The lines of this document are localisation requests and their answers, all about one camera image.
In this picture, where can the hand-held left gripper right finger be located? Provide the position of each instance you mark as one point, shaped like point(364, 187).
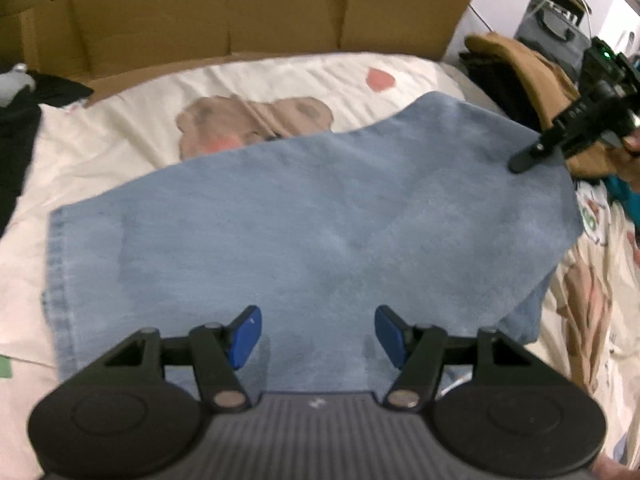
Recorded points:
point(392, 335)

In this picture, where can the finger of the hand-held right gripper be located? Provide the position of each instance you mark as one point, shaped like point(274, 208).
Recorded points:
point(532, 155)

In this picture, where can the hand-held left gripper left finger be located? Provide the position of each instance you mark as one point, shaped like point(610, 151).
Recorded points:
point(245, 335)

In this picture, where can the blue denim pants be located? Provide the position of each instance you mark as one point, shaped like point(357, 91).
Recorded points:
point(300, 220)

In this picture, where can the person's right hand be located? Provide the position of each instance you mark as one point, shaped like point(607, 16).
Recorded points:
point(632, 142)

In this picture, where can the white printed t-shirt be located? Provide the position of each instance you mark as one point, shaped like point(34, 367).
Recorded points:
point(592, 215)

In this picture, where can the grey suitcase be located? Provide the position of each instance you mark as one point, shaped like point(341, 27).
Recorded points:
point(550, 35)

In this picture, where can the brown garment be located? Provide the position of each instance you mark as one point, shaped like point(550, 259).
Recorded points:
point(525, 70)

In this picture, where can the teal printed shirt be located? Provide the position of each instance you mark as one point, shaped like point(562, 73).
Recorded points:
point(622, 195)

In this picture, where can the white printed bed sheet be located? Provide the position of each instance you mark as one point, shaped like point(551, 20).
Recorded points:
point(110, 125)

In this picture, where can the black garment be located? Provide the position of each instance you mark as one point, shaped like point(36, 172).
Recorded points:
point(20, 135)

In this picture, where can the cardboard box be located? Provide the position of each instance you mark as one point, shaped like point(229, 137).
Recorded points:
point(200, 15)

